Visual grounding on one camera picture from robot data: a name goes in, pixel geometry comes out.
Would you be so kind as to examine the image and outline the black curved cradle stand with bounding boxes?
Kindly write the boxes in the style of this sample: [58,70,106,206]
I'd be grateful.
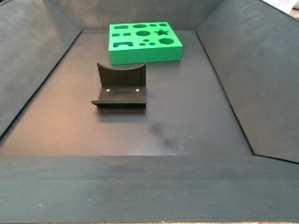
[90,64,146,107]

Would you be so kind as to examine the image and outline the green foam shape-sorting block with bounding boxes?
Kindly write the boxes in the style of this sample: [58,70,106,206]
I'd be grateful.
[108,22,182,65]

